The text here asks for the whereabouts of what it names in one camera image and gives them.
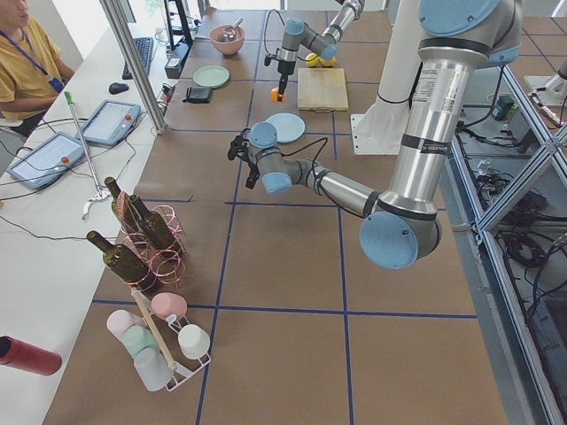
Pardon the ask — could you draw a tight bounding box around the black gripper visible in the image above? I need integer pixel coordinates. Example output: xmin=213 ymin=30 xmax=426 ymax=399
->
xmin=227 ymin=128 xmax=260 ymax=189
xmin=264 ymin=48 xmax=296 ymax=101

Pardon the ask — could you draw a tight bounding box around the orange fruit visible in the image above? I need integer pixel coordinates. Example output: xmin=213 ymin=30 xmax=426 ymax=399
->
xmin=269 ymin=88 xmax=287 ymax=103

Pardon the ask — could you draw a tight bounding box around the light blue plate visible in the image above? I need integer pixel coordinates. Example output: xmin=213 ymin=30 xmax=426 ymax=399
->
xmin=266 ymin=112 xmax=306 ymax=143

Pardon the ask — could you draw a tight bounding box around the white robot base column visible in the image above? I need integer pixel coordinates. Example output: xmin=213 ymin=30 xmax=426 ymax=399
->
xmin=351 ymin=0 xmax=423 ymax=155

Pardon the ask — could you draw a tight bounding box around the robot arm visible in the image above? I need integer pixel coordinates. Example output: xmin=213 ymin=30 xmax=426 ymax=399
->
xmin=228 ymin=1 xmax=523 ymax=269
xmin=264 ymin=0 xmax=365 ymax=102

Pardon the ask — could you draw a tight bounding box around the light green plate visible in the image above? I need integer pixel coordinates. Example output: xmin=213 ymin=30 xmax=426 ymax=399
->
xmin=192 ymin=66 xmax=230 ymax=89

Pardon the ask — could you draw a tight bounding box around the yellow lemon left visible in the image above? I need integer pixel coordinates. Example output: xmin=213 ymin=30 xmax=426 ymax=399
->
xmin=305 ymin=53 xmax=320 ymax=68

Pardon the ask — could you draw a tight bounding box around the yellow lemon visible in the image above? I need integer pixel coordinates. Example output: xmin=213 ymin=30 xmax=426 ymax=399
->
xmin=305 ymin=53 xmax=320 ymax=68
xmin=319 ymin=57 xmax=337 ymax=68

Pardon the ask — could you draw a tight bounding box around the bamboo cutting board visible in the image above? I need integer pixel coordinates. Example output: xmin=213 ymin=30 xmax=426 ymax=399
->
xmin=298 ymin=68 xmax=349 ymax=112

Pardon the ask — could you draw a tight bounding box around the yellow lemon right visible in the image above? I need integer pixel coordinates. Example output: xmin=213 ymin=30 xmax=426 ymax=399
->
xmin=319 ymin=57 xmax=337 ymax=68

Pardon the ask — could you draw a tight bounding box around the pink bowl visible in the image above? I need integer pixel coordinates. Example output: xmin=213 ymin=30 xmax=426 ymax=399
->
xmin=209 ymin=25 xmax=245 ymax=56

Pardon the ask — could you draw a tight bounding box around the metal scoop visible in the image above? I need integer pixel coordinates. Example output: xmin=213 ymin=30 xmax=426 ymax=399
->
xmin=217 ymin=17 xmax=244 ymax=43

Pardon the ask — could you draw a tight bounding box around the grey folded cloth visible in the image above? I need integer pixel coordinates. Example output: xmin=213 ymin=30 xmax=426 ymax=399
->
xmin=183 ymin=86 xmax=213 ymax=104

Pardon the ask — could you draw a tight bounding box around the dark wine bottle middle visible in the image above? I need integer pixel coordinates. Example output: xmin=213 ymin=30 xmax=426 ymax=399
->
xmin=129 ymin=194 xmax=183 ymax=259

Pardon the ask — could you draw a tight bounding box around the dark wine bottle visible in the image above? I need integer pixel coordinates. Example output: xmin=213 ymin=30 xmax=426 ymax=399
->
xmin=86 ymin=230 xmax=160 ymax=297
xmin=105 ymin=176 xmax=139 ymax=234
xmin=129 ymin=194 xmax=183 ymax=259

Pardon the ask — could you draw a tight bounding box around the dark wine bottle rear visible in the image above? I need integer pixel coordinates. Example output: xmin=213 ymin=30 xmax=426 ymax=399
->
xmin=105 ymin=176 xmax=139 ymax=234

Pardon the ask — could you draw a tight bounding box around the black keyboard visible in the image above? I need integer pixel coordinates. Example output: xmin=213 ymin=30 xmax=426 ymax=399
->
xmin=121 ymin=36 xmax=155 ymax=81

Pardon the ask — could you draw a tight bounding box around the teach pendant far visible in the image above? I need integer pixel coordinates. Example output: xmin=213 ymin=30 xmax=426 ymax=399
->
xmin=82 ymin=99 xmax=141 ymax=147

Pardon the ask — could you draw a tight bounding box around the teach pendant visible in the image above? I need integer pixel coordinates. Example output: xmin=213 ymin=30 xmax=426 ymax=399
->
xmin=82 ymin=99 xmax=141 ymax=147
xmin=7 ymin=132 xmax=84 ymax=189

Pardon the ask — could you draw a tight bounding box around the reacher grabber stick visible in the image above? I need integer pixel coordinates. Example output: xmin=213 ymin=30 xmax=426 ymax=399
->
xmin=64 ymin=90 xmax=111 ymax=221

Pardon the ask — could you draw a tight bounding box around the dark wine bottle front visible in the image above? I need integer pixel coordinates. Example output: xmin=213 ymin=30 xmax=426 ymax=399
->
xmin=86 ymin=230 xmax=160 ymax=297

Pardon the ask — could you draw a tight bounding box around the black computer mouse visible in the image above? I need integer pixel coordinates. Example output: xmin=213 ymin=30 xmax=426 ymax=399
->
xmin=108 ymin=82 xmax=129 ymax=95

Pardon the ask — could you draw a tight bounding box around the white plastic cup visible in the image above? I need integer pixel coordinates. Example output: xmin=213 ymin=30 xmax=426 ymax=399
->
xmin=178 ymin=324 xmax=210 ymax=359

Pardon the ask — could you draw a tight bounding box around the teach pendant near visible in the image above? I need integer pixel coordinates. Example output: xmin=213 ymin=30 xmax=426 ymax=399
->
xmin=7 ymin=132 xmax=84 ymax=189

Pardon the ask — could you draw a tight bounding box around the green plastic cup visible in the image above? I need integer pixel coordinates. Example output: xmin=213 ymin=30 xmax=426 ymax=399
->
xmin=120 ymin=325 xmax=159 ymax=358

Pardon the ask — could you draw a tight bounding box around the grey-blue plastic cup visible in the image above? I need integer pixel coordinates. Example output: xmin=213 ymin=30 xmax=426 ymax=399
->
xmin=133 ymin=347 xmax=174 ymax=391

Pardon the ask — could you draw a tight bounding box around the seated person yellow shirt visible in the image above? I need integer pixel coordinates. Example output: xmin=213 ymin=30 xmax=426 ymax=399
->
xmin=1 ymin=1 xmax=74 ymax=136

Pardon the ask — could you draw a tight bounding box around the red thermos bottle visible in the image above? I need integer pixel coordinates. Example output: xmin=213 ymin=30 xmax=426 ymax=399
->
xmin=1 ymin=336 xmax=62 ymax=376

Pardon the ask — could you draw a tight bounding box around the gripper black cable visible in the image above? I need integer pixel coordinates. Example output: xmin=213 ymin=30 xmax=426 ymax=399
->
xmin=278 ymin=136 xmax=330 ymax=196
xmin=262 ymin=8 xmax=287 ymax=58

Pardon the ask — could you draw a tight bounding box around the copper wire bottle rack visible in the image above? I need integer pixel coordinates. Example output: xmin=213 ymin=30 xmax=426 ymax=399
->
xmin=112 ymin=191 xmax=187 ymax=290

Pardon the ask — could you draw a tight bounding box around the aluminium frame post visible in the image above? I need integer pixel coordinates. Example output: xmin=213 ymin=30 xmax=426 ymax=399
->
xmin=99 ymin=0 xmax=167 ymax=135

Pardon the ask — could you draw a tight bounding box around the white wire cup rack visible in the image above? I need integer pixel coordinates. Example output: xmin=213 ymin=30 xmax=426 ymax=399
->
xmin=131 ymin=290 xmax=211 ymax=391

